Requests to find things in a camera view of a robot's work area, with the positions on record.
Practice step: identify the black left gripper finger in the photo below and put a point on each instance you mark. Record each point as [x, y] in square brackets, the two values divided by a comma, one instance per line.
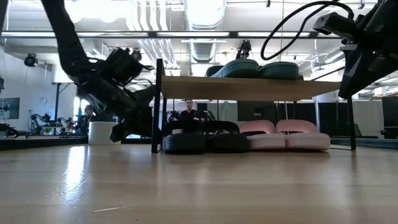
[143, 115]
[119, 133]

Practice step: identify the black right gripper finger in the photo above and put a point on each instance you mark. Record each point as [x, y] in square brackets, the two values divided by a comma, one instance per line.
[363, 71]

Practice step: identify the black rubber slide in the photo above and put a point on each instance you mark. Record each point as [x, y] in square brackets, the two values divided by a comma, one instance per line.
[183, 143]
[228, 143]

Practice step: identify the green rubber slide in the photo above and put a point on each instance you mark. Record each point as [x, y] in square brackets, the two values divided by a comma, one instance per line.
[239, 70]
[280, 71]

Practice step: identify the pink rubber slide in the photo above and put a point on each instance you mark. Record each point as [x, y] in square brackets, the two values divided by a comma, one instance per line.
[308, 141]
[267, 141]

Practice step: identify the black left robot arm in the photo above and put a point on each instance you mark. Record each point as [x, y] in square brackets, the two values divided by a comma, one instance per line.
[66, 46]

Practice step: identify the snake plant in white pot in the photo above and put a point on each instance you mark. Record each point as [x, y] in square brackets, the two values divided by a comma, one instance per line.
[99, 133]

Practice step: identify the person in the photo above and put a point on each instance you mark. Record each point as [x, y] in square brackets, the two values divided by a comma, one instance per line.
[189, 113]
[84, 119]

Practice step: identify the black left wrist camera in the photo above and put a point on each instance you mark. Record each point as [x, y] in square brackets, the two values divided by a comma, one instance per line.
[124, 65]

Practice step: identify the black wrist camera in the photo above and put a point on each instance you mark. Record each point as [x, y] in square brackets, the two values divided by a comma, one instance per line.
[124, 65]
[332, 25]

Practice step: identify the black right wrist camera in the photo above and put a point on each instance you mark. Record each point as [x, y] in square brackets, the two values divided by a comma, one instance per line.
[332, 25]

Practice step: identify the black hanging camera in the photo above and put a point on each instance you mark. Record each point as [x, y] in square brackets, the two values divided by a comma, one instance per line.
[30, 60]
[137, 55]

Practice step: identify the silver ceiling duct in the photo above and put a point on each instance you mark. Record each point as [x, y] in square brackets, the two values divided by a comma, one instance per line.
[203, 49]

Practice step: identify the dark wall monitor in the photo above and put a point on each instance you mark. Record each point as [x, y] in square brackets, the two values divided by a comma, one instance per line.
[9, 108]

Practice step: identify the wooden shelf with black frame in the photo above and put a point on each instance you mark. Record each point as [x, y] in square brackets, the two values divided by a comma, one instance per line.
[242, 88]

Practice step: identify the black frame-mounted camera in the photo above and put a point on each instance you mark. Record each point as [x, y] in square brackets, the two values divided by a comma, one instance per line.
[244, 49]

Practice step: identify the black aluminium frame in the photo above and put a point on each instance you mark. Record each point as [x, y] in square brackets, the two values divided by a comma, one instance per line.
[233, 34]

